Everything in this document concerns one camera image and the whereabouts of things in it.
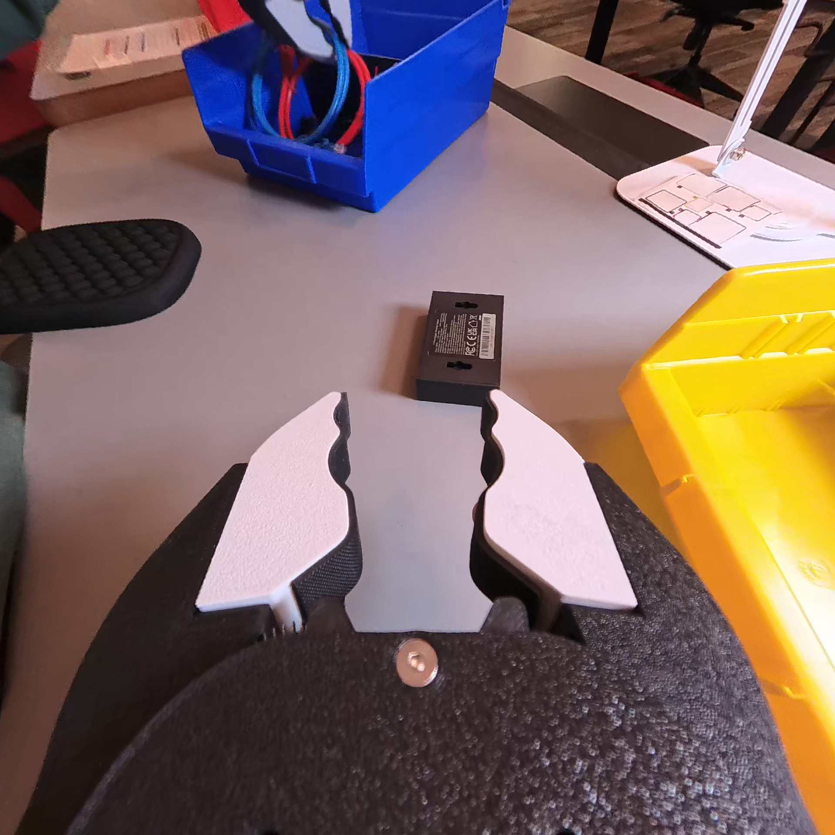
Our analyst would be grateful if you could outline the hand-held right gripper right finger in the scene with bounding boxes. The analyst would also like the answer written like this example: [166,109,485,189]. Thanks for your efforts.
[470,389,639,632]

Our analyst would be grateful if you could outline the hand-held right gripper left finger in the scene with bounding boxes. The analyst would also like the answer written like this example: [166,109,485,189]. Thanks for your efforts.
[196,391,364,632]

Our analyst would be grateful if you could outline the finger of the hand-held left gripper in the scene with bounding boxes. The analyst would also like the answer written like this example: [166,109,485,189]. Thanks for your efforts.
[238,0,340,61]
[325,0,357,47]

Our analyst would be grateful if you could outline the blue ethernet cable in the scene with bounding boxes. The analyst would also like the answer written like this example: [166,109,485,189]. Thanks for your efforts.
[248,13,366,147]

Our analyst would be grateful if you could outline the blue plastic bin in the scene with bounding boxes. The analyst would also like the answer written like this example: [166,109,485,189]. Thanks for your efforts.
[181,0,513,213]

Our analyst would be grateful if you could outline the black ethernet switch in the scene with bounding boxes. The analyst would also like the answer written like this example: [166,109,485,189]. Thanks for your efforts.
[415,291,505,408]

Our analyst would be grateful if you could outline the yellow plastic bin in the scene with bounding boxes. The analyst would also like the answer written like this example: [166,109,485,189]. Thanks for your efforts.
[618,257,835,835]

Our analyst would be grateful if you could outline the brown cardboard box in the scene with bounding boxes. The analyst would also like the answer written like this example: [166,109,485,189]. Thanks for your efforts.
[29,13,219,128]

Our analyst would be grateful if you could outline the black table leg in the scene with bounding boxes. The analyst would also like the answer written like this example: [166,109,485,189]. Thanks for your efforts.
[585,0,621,64]

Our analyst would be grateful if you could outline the red fabric seat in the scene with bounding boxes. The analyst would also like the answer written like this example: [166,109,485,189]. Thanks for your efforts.
[0,39,53,232]

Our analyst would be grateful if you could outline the black chair armrest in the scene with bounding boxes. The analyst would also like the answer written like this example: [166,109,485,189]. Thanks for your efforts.
[0,220,202,335]

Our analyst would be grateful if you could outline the white lamp base stand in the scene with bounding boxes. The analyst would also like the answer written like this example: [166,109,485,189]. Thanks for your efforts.
[616,0,835,270]

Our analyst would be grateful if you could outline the black office chair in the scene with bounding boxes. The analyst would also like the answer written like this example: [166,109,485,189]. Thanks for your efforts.
[626,0,784,108]

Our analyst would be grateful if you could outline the red ethernet cable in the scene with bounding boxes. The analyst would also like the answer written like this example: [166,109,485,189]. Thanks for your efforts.
[277,49,373,150]

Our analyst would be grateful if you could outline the dark table cable cover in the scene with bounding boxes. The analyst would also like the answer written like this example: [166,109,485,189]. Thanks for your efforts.
[492,75,711,180]

